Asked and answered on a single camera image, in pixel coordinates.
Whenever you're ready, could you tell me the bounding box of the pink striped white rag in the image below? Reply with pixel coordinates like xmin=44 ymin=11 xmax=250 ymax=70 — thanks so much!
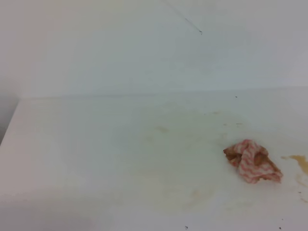
xmin=223 ymin=139 xmax=283 ymax=184

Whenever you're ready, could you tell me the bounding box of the coffee stain at right edge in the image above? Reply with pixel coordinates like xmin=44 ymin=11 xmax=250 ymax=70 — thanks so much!
xmin=281 ymin=155 xmax=308 ymax=175

